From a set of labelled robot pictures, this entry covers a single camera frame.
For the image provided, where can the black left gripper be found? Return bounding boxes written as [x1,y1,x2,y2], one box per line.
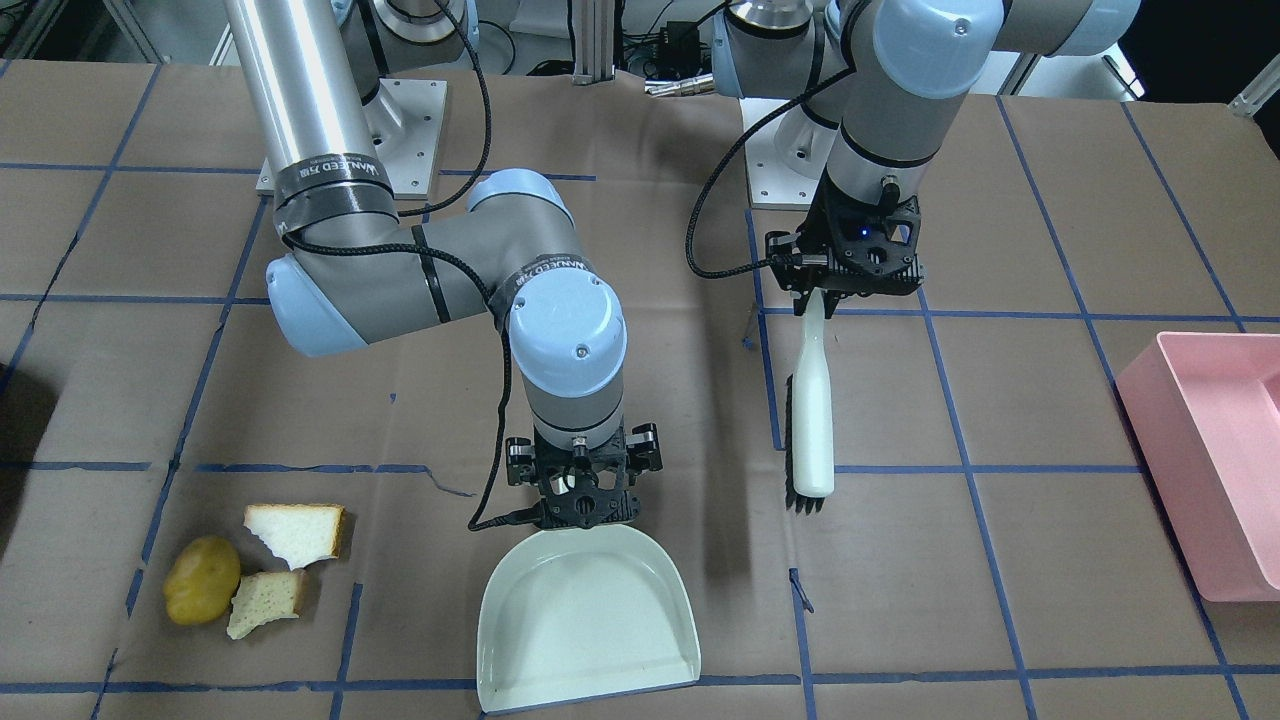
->
[765,179,925,319]

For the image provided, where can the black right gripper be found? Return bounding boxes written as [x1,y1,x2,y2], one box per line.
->
[506,423,662,530]

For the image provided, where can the pale green plastic dustpan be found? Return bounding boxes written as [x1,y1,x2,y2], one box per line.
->
[476,525,701,714]

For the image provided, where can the white hand brush black bristles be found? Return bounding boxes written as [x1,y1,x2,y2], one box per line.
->
[787,290,835,515]

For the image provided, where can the white bread slice with crust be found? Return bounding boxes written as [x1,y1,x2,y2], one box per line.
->
[243,503,346,571]

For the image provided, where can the small bread piece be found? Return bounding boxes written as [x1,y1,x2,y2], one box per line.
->
[227,569,307,641]

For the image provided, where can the yellow potato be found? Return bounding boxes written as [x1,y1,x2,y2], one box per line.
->
[163,536,241,626]

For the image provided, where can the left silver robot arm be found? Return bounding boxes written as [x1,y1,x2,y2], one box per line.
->
[710,1,1139,316]

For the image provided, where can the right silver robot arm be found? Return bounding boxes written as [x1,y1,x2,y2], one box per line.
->
[227,1,660,530]

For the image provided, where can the pink plastic tray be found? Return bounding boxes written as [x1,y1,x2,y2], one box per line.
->
[1117,331,1279,602]

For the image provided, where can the second grey robot base plate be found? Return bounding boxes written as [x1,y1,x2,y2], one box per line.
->
[745,106,837,211]

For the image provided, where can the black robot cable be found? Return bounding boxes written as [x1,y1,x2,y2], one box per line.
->
[685,60,861,281]

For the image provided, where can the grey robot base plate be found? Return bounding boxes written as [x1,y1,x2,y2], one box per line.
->
[256,78,448,199]

